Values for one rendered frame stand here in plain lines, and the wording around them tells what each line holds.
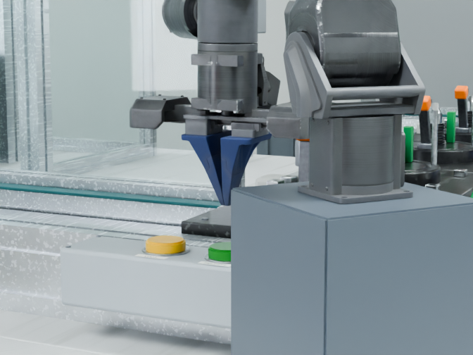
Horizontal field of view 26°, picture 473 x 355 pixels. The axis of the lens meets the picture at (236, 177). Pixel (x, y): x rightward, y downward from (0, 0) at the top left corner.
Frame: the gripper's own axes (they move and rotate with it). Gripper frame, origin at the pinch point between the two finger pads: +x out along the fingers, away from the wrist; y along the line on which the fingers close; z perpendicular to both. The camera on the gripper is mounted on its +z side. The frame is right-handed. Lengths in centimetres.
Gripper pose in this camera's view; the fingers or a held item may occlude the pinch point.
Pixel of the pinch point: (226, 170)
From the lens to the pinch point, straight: 98.8
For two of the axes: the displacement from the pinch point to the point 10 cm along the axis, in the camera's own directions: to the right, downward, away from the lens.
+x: -0.1, 9.9, 1.7
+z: 4.3, -1.5, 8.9
